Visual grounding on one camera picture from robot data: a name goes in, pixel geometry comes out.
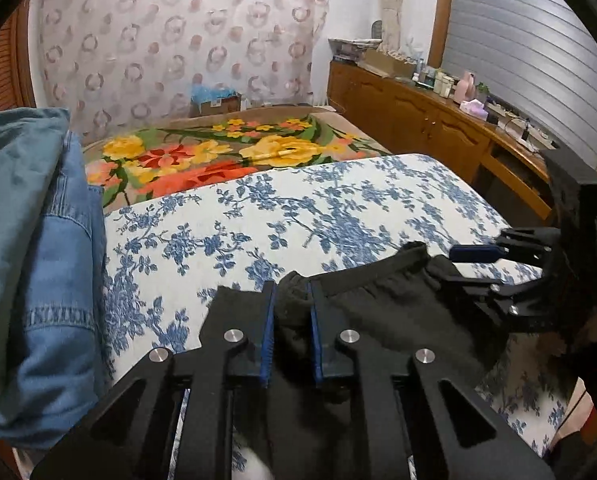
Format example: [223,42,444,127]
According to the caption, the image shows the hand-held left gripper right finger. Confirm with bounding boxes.
[308,280,556,480]

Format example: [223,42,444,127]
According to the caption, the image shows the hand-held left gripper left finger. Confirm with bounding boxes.
[31,280,279,480]

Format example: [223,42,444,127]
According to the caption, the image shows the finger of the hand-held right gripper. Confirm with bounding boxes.
[425,255,544,328]
[449,227,561,267]

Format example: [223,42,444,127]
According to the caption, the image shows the black pants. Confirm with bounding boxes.
[233,241,510,480]

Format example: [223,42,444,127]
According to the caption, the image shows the blue floral bedsheet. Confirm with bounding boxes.
[101,152,587,480]

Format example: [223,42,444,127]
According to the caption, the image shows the white power strip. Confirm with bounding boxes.
[485,102,555,144]

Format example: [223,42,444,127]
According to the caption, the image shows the pink tissue box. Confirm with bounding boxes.
[459,99,489,121]

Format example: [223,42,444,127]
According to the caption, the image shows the wooden cabinet desk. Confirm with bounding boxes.
[327,57,565,222]

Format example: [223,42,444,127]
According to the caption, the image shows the pink bottle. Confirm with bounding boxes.
[453,71,477,104]

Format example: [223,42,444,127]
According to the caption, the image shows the colourful flower blanket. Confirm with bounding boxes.
[81,105,394,214]

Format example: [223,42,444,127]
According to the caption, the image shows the open brown cardboard box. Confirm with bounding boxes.
[363,50,417,77]

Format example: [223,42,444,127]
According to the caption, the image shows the blue denim jeans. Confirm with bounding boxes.
[0,130,110,451]

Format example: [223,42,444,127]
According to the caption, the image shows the grey window blind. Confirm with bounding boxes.
[438,0,597,169]

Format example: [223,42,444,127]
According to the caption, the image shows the basket of newspapers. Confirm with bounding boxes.
[328,37,383,61]

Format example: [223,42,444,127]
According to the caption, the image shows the light blue cloth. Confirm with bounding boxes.
[191,82,237,104]

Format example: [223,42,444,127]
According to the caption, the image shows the beige tied curtain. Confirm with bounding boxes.
[381,0,412,56]

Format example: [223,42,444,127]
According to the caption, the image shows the teal folded jeans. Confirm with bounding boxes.
[0,107,72,397]

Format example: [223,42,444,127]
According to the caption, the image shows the wooden louvered wardrobe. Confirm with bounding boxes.
[0,7,37,114]

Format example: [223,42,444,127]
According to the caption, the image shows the wooden window frame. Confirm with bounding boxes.
[428,0,597,177]

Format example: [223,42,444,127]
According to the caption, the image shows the sheer ring-pattern curtain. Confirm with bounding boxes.
[28,0,330,134]

